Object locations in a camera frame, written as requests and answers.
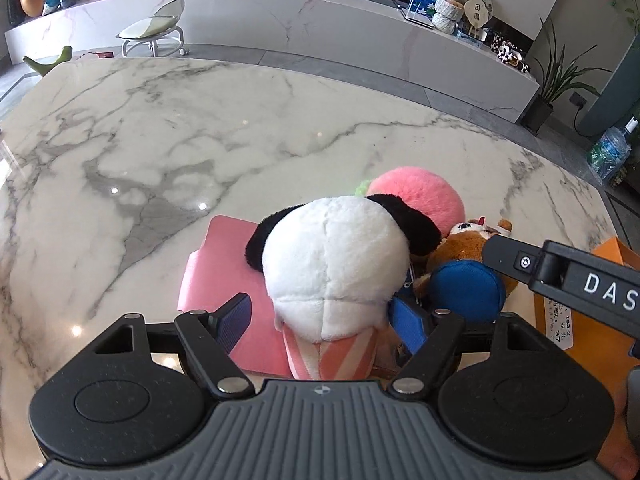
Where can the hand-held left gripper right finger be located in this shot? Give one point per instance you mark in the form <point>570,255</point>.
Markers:
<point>407,327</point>

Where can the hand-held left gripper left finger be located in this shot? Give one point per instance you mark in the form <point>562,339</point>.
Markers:
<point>235,317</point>

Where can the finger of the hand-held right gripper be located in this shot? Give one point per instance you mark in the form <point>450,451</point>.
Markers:
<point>505,257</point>

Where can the brown squirrel plush toy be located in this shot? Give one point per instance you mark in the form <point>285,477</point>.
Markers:
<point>465,245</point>

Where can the pink folder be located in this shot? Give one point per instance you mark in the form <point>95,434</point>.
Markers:
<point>220,270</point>

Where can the orange cardboard box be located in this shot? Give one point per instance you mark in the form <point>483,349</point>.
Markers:
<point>590,345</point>

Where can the panda plush toy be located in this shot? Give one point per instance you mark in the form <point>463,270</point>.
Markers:
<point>325,270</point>

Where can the person's right hand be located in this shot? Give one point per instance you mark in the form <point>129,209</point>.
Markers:
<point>622,440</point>

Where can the blue round plush cushion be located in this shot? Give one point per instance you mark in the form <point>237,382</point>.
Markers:
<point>462,292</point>

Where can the pink round plush toy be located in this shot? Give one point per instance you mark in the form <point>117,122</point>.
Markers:
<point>420,195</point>

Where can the large water bottle with pump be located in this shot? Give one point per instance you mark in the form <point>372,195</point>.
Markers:
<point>610,150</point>

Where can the potted long-leaf plant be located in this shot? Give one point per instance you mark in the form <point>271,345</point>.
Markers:
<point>550,80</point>

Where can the black white patterned toy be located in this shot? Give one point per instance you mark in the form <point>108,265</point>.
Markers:
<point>512,55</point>

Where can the white woven pot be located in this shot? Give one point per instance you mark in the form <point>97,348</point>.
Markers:
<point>444,24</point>
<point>450,7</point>

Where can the beige fan ornament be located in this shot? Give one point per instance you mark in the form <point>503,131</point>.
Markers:
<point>476,12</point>

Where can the white stool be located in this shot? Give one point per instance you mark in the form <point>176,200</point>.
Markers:
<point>152,25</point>

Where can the marble TV console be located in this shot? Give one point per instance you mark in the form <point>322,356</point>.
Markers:
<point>300,15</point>

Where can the green bird-shaped chair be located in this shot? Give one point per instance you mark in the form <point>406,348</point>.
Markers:
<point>50,62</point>

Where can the wall socket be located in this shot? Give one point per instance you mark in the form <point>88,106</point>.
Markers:
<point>578,99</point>

